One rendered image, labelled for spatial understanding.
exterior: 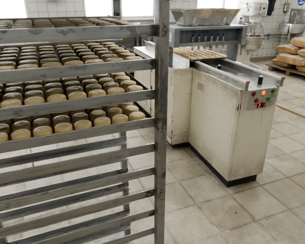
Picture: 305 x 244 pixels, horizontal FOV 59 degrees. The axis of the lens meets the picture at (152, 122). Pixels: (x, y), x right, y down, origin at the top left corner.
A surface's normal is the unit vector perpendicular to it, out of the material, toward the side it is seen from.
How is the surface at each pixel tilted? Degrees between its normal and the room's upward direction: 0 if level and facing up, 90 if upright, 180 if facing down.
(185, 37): 90
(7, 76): 90
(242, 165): 90
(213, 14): 115
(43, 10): 90
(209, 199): 0
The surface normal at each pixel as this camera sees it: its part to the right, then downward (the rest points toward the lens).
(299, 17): -0.93, 0.15
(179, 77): 0.33, 0.39
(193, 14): 0.30, 0.74
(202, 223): 0.00, -0.91
